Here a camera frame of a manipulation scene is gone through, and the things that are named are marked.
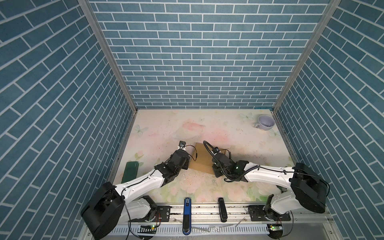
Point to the blue black handheld tool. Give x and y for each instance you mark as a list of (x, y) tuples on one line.
[(187, 217)]

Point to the lavender ceramic cup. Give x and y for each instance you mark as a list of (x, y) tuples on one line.
[(265, 123)]

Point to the circuit board below rail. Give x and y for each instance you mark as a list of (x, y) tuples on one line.
[(275, 231), (146, 232)]

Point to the black handheld stick device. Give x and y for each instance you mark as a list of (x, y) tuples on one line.
[(222, 210)]

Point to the brown cardboard paper box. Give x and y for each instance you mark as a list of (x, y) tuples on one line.
[(203, 160)]

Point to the green rectangular board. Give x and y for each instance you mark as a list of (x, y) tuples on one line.
[(130, 171)]

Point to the left circuit board below rail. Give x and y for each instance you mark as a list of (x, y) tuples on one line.
[(146, 232)]

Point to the aluminium front rail frame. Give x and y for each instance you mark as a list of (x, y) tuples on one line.
[(207, 225)]

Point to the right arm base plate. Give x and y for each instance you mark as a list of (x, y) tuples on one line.
[(259, 213)]

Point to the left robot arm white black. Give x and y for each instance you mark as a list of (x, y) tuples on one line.
[(112, 204)]

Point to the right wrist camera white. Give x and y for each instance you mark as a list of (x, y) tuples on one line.
[(216, 150)]

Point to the right circuit board below rail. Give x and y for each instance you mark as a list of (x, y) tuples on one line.
[(275, 231)]

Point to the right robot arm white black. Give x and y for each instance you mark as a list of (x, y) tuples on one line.
[(300, 186)]

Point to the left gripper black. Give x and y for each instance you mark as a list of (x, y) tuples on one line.
[(186, 162)]

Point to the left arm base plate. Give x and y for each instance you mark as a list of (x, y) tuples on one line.
[(163, 211)]

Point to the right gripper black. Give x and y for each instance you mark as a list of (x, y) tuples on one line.
[(216, 173)]

